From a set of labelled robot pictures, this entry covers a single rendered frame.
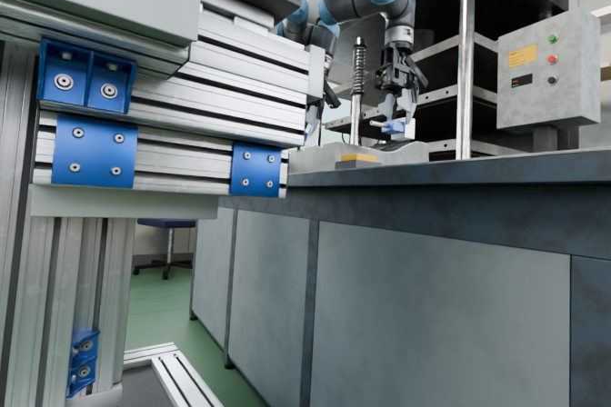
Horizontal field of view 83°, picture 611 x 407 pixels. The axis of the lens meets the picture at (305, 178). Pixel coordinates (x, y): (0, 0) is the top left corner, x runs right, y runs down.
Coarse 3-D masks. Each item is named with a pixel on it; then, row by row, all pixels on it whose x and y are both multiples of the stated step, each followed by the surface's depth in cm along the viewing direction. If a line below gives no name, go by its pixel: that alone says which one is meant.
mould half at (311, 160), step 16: (336, 144) 95; (352, 144) 98; (400, 144) 113; (416, 144) 111; (304, 160) 108; (320, 160) 100; (336, 160) 95; (384, 160) 104; (400, 160) 107; (416, 160) 111
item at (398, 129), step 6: (396, 120) 94; (402, 120) 92; (414, 120) 93; (384, 126) 90; (390, 126) 90; (396, 126) 90; (402, 126) 91; (408, 126) 92; (414, 126) 93; (384, 132) 92; (390, 132) 92; (396, 132) 91; (402, 132) 91; (408, 132) 91; (414, 132) 93; (396, 138) 93; (402, 138) 93; (408, 138) 92; (414, 138) 92
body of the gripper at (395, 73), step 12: (384, 48) 92; (396, 48) 91; (408, 48) 91; (384, 60) 91; (396, 60) 92; (384, 72) 92; (396, 72) 89; (408, 72) 91; (384, 84) 91; (396, 84) 89; (408, 84) 91
